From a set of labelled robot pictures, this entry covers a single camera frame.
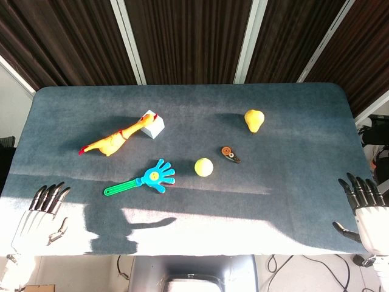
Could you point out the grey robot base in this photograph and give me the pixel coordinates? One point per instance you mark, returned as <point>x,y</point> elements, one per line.
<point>194,273</point>

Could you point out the blue felt table cover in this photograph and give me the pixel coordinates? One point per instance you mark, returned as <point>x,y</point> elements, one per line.
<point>194,100</point>

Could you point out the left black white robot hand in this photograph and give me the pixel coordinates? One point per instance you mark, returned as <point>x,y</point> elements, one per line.
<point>33,226</point>

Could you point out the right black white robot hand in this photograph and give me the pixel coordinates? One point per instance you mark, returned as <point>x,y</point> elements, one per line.
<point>372,225</point>

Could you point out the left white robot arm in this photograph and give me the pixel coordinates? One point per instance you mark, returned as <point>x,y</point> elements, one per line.
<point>9,270</point>

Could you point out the black mesh chair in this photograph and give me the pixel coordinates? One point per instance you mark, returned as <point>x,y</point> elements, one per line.
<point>5,161</point>

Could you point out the orange black correction tape dispenser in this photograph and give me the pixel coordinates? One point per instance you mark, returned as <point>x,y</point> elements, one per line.
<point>228,152</point>

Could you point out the colourful plastic hand clapper toy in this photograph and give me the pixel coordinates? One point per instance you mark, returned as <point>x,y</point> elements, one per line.
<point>154,178</point>

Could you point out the yellow ball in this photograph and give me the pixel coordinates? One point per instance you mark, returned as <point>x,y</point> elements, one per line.
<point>203,167</point>

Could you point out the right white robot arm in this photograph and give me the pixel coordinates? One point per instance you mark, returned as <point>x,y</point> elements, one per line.
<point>381,267</point>

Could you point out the black office chair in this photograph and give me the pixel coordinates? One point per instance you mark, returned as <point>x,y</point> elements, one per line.
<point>375,130</point>

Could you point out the brown cardboard box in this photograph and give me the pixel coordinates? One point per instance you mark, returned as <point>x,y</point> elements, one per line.
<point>36,288</point>

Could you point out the white foam block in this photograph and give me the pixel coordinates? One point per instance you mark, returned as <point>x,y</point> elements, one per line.
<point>154,127</point>

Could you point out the yellow rubber chicken toy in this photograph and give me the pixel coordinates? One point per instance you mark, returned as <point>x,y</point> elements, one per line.
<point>111,142</point>

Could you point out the yellow pear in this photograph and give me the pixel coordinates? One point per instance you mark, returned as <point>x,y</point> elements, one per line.
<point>254,120</point>

